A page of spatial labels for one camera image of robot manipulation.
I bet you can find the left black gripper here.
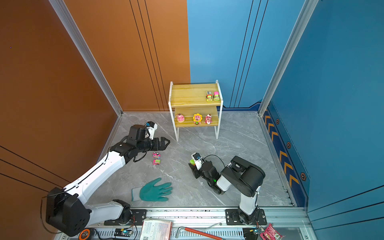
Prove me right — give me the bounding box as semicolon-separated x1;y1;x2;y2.
137;136;171;154

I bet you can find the pink bear toy yellow base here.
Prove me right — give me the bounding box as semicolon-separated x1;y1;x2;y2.
176;114;185;123

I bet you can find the pink yellow flower toy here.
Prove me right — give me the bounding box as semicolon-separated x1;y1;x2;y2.
193;114;203;125

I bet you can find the yellow wooden two-tier shelf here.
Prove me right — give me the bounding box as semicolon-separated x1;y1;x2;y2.
168;80;224;141

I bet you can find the pink strawberry bear toy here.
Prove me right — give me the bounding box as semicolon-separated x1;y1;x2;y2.
205;114;212;125

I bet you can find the green orange toy truck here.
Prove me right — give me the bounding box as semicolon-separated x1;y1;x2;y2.
206;91;213;102

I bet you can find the pink green toy vehicle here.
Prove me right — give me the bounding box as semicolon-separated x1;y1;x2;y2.
214;92;221;101

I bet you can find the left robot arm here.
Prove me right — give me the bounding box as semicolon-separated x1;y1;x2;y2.
41;122;170;237

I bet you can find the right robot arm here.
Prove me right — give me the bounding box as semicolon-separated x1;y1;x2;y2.
189;153;267;226

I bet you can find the pink toy car upper left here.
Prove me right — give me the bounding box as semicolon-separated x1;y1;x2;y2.
153;153;161;159

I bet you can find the pink green toy car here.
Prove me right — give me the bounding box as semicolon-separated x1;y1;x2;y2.
153;159;161;165

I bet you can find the green rubber work glove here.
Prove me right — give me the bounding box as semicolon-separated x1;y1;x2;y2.
132;178;173;202

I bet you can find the plastic bag with papers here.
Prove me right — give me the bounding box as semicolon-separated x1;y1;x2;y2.
140;219;173;240

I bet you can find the small board right edge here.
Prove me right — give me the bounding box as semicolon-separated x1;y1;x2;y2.
243;228;260;240

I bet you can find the pink snack packet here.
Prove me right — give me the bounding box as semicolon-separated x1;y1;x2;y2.
260;224;284;240

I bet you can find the green circuit board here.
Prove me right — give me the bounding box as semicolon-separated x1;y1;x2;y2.
114;228;133;238

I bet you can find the orange tape measure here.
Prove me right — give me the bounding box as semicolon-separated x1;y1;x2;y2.
78;229;92;240

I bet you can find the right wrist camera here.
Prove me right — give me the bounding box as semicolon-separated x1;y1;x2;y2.
192;153;203;171

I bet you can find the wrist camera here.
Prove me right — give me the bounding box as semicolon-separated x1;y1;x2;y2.
145;121;158;140
192;153;203;171

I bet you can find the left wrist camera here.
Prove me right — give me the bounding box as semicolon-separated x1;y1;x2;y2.
145;121;158;140

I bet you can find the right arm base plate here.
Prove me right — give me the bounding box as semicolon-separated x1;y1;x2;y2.
225;208;268;226

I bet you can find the red handled hex wrench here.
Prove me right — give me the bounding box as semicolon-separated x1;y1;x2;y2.
175;227;224;240

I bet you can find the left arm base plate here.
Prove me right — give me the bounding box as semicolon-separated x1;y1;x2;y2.
104;209;147;226

